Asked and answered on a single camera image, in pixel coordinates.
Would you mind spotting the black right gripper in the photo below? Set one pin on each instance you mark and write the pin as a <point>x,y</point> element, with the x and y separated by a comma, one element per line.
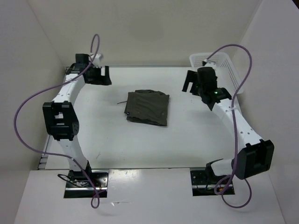
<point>191,77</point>

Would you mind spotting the white plastic basket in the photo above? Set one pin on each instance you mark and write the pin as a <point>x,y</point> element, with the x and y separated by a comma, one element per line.
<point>227,76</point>

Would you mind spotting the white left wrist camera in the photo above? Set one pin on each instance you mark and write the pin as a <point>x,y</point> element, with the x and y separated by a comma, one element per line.
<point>96,59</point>

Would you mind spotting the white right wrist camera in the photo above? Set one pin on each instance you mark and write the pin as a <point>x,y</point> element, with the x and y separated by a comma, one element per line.
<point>209,63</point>

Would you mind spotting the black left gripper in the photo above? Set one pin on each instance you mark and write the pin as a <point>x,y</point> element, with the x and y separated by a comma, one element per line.
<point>101,80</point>

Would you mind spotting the olive green shorts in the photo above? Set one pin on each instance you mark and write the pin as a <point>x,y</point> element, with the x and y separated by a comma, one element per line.
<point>147,107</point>

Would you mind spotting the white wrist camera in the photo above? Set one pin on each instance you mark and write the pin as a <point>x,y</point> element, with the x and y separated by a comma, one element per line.
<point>96,59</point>
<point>209,63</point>

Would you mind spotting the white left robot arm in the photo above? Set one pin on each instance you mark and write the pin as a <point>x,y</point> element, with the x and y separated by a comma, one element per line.
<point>60,117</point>

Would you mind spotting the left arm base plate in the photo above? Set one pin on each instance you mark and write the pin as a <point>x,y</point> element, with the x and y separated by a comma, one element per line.
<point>80,187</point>

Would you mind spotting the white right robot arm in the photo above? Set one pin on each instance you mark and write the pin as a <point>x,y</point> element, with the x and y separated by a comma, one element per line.
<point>253,155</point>

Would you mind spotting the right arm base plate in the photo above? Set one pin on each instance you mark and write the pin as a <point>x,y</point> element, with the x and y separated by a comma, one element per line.
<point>201,185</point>

